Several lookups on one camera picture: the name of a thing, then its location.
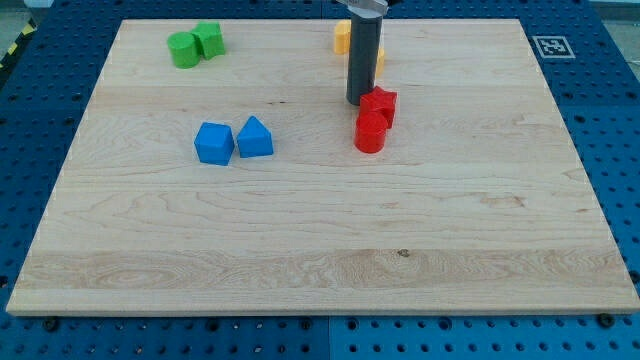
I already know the yellow heart block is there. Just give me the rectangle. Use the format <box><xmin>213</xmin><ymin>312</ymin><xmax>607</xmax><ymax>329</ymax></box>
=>
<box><xmin>375</xmin><ymin>47</ymin><xmax>385</xmax><ymax>79</ymax></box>

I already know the yellow hexagon block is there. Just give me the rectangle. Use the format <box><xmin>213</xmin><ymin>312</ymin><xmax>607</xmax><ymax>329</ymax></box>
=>
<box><xmin>333</xmin><ymin>20</ymin><xmax>351</xmax><ymax>55</ymax></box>

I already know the red cylinder block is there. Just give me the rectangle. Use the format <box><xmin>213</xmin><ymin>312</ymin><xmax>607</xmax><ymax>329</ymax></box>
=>
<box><xmin>354</xmin><ymin>111</ymin><xmax>387</xmax><ymax>153</ymax></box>

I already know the blue triangle block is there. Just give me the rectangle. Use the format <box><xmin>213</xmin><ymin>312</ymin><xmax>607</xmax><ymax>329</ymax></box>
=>
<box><xmin>236</xmin><ymin>116</ymin><xmax>274</xmax><ymax>158</ymax></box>

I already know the red star block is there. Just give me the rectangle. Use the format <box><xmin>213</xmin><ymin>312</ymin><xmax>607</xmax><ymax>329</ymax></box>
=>
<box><xmin>360</xmin><ymin>86</ymin><xmax>398</xmax><ymax>129</ymax></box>

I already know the light wooden board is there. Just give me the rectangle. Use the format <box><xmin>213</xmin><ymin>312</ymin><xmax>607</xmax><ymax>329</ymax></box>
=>
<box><xmin>7</xmin><ymin>19</ymin><xmax>639</xmax><ymax>317</ymax></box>

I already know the blue cube block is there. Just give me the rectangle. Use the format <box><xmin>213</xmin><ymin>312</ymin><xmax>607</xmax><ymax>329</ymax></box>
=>
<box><xmin>194</xmin><ymin>122</ymin><xmax>235</xmax><ymax>166</ymax></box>

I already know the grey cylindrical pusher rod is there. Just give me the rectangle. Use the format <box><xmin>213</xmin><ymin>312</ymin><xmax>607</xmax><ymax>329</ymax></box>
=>
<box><xmin>346</xmin><ymin>8</ymin><xmax>383</xmax><ymax>106</ymax></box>

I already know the green clover block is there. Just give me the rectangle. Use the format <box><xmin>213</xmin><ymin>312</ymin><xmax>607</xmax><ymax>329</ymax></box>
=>
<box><xmin>191</xmin><ymin>22</ymin><xmax>226</xmax><ymax>60</ymax></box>

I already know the green cylinder block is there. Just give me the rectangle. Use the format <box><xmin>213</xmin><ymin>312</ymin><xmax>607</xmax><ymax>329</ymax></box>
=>
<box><xmin>167</xmin><ymin>32</ymin><xmax>200</xmax><ymax>69</ymax></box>

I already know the white fiducial marker tag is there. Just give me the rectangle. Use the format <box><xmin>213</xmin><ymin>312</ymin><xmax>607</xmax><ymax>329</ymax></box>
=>
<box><xmin>532</xmin><ymin>35</ymin><xmax>575</xmax><ymax>59</ymax></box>

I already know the black yellow hazard tape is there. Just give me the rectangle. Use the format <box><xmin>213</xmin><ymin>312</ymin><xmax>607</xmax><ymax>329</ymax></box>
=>
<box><xmin>1</xmin><ymin>18</ymin><xmax>37</xmax><ymax>71</ymax></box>

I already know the silver rod mount bracket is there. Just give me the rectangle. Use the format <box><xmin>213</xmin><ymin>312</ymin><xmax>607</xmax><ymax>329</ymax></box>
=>
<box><xmin>336</xmin><ymin>0</ymin><xmax>389</xmax><ymax>17</ymax></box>

